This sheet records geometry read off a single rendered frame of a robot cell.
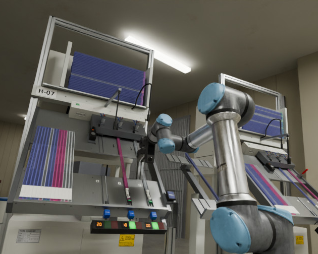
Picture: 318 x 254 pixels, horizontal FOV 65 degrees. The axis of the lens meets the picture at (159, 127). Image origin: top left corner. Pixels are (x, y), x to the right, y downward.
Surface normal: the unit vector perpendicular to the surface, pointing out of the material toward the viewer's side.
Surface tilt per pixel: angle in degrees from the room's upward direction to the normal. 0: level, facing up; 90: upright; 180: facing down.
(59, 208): 137
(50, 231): 90
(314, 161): 90
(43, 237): 90
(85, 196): 47
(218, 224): 97
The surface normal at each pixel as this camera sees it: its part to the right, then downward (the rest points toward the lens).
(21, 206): 0.24, 0.57
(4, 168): 0.64, -0.15
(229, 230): -0.86, -0.07
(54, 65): 0.44, -0.21
